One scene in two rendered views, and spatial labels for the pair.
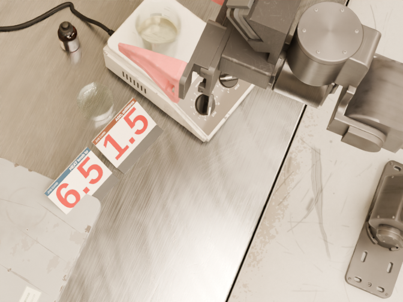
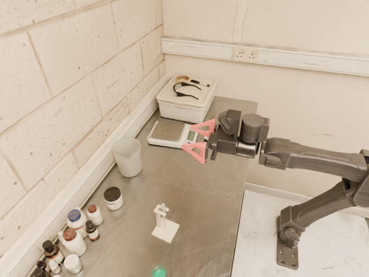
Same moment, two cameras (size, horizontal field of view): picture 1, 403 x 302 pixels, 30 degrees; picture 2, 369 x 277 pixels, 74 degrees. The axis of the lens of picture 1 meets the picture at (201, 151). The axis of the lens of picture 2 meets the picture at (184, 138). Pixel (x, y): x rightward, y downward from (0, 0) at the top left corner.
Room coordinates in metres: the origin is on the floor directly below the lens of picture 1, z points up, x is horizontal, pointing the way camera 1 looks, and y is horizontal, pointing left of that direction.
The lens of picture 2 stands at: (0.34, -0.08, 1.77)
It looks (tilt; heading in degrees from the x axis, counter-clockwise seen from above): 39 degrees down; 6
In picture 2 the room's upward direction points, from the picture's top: straight up
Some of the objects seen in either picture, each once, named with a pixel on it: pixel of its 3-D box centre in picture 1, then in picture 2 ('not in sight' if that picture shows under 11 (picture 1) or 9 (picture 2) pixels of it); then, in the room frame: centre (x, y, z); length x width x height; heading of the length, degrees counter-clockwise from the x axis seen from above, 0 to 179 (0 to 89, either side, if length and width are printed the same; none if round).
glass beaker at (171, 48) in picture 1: (159, 36); not in sight; (0.43, 0.09, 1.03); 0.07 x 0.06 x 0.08; 61
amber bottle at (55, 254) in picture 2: not in sight; (52, 251); (0.69, 0.39, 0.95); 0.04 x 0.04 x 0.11
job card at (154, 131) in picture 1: (128, 136); not in sight; (0.31, 0.11, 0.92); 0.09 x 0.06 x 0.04; 151
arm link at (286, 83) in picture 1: (306, 70); not in sight; (0.30, -0.09, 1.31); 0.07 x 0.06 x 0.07; 78
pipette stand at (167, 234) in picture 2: not in sight; (165, 220); (0.84, 0.04, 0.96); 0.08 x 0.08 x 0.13; 70
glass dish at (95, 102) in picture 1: (95, 102); not in sight; (0.36, 0.17, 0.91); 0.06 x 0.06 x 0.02
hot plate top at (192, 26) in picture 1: (162, 39); not in sight; (0.45, 0.09, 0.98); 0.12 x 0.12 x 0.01; 63
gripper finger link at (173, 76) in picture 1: (167, 52); not in sight; (0.29, 0.05, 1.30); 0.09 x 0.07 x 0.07; 78
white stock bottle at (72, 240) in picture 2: not in sight; (73, 241); (0.74, 0.34, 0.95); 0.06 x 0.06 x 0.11
